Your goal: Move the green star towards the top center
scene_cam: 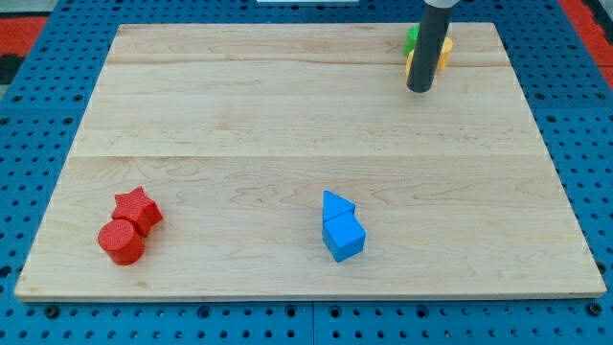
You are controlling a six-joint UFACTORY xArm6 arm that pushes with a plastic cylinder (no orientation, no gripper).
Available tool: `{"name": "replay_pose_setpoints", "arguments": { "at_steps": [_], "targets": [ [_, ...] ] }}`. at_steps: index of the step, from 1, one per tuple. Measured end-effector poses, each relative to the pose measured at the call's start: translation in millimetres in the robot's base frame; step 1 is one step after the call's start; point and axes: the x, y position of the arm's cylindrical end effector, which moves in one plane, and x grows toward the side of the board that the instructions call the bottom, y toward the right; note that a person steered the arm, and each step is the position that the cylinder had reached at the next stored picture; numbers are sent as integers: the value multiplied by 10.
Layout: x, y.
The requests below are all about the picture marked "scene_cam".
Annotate green star block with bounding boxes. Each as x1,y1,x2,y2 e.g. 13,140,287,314
403,24,420,57

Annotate red star block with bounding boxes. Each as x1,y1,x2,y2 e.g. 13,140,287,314
111,186,163,238

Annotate blue triangle block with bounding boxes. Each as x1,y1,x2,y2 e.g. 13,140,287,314
322,190,355,222

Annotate blue cube block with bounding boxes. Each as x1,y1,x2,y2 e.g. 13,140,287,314
323,213,366,263

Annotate light wooden board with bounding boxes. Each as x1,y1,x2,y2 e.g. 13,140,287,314
14,22,606,302

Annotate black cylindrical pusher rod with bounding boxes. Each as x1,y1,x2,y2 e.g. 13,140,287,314
406,3,453,93

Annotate yellow block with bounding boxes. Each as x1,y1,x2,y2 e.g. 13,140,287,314
405,36,453,76

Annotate red cylinder block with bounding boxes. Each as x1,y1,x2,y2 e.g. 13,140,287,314
98,219,145,265

